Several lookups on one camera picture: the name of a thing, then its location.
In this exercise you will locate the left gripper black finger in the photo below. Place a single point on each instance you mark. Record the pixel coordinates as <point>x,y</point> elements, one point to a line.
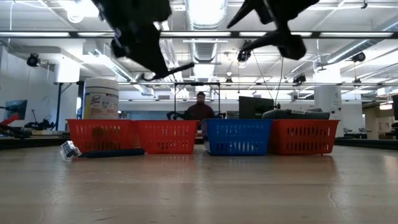
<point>149,49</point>

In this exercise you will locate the blue plastic slotted basket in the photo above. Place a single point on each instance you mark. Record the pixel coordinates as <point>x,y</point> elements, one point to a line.
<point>239,137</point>

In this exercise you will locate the black ceiling camera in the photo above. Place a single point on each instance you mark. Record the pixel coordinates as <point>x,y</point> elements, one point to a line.
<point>244,56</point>
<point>33,60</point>
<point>359,57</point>
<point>300,79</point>

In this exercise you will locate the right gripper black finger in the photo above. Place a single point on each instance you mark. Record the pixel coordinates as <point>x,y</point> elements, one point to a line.
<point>247,11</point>
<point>270,40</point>

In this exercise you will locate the small black robot arm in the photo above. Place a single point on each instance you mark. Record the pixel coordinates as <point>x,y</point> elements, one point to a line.
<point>40,125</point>

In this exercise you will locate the black table edge rail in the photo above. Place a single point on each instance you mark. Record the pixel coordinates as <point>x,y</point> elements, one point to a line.
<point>31,142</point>
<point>370,143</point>

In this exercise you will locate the black monitor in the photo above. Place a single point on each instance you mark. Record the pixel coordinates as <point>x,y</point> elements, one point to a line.
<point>253,107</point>

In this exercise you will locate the blue-grey tilted monitor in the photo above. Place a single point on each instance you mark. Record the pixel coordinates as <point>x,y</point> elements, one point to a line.
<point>17,109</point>

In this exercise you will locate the white wipes canister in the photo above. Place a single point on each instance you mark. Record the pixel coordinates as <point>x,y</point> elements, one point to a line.
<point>101,102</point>

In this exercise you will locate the black overhead frame beam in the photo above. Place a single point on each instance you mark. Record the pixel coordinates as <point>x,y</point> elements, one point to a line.
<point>90,34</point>

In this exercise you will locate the white round column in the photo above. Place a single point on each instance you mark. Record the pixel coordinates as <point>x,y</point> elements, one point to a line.
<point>328,99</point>

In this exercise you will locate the red plastic slotted basket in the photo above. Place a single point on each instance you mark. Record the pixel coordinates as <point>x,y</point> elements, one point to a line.
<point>99,135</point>
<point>168,137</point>
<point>304,137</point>

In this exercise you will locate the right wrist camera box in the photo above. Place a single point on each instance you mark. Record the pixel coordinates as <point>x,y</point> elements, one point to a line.
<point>293,46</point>

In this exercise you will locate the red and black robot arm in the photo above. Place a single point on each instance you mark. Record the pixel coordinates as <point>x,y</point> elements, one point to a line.
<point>9,119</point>

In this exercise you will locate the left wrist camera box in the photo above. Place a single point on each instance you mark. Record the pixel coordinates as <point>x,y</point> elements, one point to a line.
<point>119,46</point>

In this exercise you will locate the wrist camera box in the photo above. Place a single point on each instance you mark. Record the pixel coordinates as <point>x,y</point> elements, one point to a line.
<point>119,46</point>
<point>293,46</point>

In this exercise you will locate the black distant robot arm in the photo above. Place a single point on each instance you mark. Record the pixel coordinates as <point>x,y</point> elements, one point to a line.
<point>178,115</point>
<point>220,115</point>

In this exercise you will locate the black frame post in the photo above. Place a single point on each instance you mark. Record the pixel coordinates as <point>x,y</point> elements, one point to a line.
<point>59,105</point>

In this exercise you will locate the person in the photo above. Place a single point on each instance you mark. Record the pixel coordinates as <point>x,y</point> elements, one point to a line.
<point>200,112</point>

